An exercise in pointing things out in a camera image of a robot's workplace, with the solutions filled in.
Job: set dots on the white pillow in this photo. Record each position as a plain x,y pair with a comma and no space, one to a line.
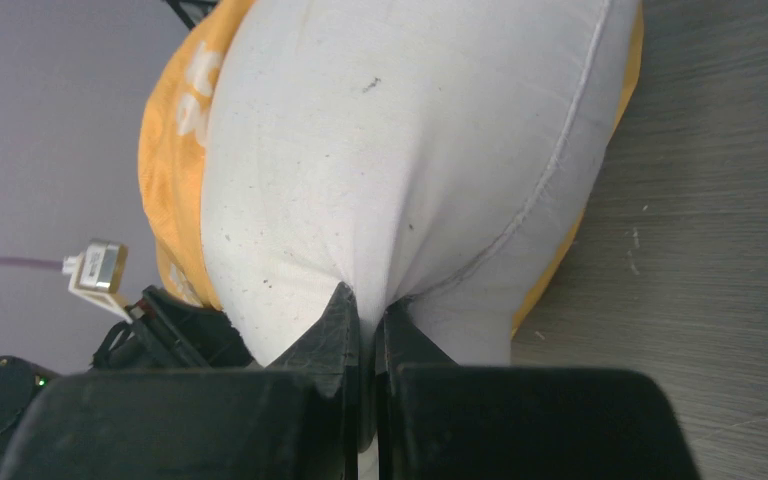
390,166

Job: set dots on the black tripod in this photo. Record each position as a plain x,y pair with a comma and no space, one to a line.
191,12

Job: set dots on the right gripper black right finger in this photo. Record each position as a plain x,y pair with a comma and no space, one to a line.
441,420

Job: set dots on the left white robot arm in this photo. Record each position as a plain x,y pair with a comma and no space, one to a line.
21,381

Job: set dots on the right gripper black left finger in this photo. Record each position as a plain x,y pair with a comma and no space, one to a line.
296,418

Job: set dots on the orange pillowcase with white print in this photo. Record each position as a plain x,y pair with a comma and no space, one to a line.
172,166

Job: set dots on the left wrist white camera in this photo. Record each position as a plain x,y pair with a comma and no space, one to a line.
94,275

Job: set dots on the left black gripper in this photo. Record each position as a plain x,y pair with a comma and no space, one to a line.
163,332

